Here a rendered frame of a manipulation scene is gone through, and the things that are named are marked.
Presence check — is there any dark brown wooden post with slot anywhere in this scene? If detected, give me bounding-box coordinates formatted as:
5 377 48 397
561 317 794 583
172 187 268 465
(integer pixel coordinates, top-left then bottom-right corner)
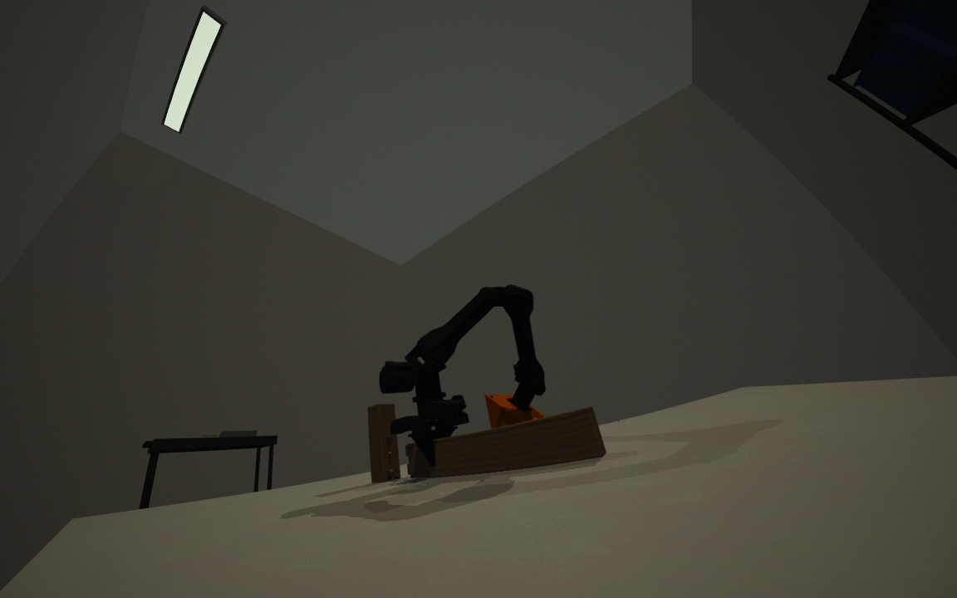
368 404 400 483

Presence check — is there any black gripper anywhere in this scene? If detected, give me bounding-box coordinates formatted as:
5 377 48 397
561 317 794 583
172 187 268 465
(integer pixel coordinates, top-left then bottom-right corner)
390 388 469 467

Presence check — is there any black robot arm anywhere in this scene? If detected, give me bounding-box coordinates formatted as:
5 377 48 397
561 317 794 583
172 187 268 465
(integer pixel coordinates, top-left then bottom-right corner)
379 284 546 421

